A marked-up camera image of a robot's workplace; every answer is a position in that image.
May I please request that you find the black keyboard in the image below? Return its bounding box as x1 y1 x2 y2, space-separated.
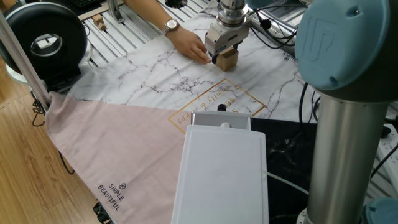
68 0 103 8

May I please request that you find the person's bare forearm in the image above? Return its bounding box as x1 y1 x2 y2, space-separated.
123 0 175 32

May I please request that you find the black power cable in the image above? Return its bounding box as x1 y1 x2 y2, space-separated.
298 81 322 125

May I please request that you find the white plastic drawer cabinet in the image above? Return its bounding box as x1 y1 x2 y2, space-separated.
170 123 270 224

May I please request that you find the black plastic clamp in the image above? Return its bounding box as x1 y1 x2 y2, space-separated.
92 201 114 224

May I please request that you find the marble pink black tablecloth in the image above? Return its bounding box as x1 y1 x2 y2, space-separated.
44 6 318 224

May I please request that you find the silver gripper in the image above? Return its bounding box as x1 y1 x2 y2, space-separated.
204 19 252 65

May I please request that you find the black ring lamp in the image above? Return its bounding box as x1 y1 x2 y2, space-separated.
0 1 93 91

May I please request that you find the translucent white tube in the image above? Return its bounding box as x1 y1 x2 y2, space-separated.
259 169 310 197

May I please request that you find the white drawer with black knob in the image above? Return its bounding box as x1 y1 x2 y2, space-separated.
190 103 253 131

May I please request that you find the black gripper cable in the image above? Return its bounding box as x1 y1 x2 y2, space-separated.
249 4 300 50

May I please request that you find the person's bare hand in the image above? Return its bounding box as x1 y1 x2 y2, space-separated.
166 26 213 65

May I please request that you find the wooden cube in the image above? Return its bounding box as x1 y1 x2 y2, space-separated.
215 45 240 72

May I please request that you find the white power strip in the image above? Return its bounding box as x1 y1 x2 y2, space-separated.
376 123 398 187

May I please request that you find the black round cap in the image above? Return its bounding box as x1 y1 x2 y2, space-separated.
164 0 189 9

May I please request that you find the aluminium frame post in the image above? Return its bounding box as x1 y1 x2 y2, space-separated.
0 11 52 110

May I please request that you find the grey metal bracket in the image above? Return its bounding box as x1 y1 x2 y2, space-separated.
106 0 126 24

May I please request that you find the aluminium table rail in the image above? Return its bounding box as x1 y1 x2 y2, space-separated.
248 15 296 55

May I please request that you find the silver wristwatch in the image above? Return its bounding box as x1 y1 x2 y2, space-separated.
161 18 181 36

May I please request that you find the black power plug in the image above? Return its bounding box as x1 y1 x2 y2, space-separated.
379 125 392 140

